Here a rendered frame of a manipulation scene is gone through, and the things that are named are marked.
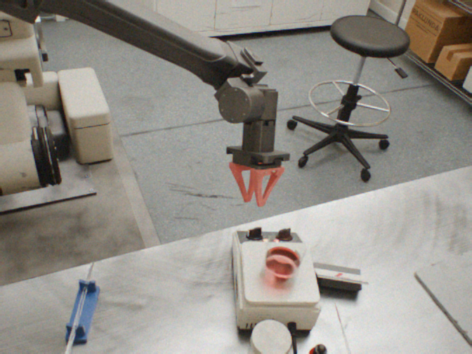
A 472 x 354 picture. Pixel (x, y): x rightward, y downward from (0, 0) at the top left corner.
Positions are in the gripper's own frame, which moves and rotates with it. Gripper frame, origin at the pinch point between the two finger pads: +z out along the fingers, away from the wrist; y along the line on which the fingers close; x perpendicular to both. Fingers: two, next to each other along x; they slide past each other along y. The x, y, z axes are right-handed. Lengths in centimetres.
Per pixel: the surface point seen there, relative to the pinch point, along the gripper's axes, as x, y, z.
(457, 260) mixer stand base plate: 33.8, 24.0, 11.3
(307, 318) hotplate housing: -2.1, 15.9, 15.6
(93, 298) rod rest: -26.1, -10.3, 16.0
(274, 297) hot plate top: -7.4, 13.2, 11.5
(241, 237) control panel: -1.3, -1.3, 7.3
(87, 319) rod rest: -28.3, -7.7, 17.9
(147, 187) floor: 50, -116, 29
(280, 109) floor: 140, -122, -5
